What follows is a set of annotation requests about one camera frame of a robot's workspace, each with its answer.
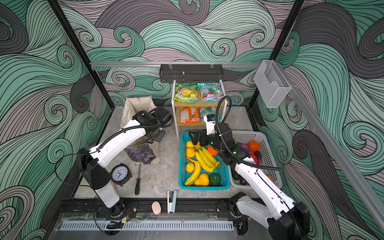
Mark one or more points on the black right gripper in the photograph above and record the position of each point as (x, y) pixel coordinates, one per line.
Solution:
(199, 134)

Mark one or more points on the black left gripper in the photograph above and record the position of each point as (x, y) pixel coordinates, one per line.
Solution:
(163, 133)

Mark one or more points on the orange fruit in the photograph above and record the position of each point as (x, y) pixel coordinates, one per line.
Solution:
(212, 151)

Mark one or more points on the single yellow banana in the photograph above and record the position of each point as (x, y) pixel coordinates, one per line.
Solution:
(196, 173)

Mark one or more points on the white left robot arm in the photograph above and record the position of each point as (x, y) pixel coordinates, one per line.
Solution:
(92, 163)

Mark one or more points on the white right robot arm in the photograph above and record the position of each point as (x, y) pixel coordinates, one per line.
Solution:
(281, 215)

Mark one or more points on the orange Fox's candy bag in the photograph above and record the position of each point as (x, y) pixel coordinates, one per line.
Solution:
(189, 115)

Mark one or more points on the green Fox's candy bag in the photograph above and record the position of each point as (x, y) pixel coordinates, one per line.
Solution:
(204, 111)

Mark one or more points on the yellow-green candy bag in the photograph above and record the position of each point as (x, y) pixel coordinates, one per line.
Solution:
(186, 93)

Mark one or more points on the green-red candy bag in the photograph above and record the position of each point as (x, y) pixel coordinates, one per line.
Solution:
(211, 92)

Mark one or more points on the yellow potato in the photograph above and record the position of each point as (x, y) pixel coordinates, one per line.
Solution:
(197, 146)

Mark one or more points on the yellow lemon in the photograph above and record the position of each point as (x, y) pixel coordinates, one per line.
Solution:
(190, 152)
(190, 167)

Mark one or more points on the white wooden two-tier shelf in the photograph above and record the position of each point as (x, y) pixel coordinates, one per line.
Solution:
(176, 107)

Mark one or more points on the yellow banana bunch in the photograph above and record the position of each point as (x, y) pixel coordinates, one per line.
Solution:
(205, 162)

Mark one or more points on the yellow lemon front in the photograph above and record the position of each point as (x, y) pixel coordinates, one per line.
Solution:
(190, 167)

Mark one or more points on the teal plastic basket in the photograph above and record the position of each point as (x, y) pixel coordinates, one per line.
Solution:
(183, 175)

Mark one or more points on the yellow pear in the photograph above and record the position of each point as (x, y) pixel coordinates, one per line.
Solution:
(202, 180)

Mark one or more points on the white plastic basket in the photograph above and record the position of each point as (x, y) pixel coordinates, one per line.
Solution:
(244, 137)

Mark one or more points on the green avocado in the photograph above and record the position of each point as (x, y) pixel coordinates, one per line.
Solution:
(214, 179)

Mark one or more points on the purple onion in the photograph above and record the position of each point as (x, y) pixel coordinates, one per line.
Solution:
(245, 147)

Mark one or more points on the orange tangerine in white basket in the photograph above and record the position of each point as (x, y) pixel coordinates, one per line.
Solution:
(254, 146)

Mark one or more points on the black alarm clock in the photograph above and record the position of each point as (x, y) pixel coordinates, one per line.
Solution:
(121, 174)

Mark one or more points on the red tomato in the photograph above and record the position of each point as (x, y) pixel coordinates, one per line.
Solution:
(254, 157)

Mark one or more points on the white stapler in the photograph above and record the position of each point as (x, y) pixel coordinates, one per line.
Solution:
(171, 201)

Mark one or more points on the pink eraser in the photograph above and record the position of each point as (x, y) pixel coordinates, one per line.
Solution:
(156, 208)

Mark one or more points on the black wall shelf tray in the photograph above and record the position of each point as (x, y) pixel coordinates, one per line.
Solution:
(191, 74)

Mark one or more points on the black handled screwdriver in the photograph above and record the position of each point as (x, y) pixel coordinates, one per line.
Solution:
(138, 182)

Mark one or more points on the clear acrylic wall holder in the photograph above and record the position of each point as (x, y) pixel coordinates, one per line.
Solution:
(272, 82)

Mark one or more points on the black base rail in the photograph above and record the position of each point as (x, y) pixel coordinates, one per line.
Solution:
(222, 208)

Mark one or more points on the white slotted cable duct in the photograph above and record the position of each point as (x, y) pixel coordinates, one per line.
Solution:
(150, 226)

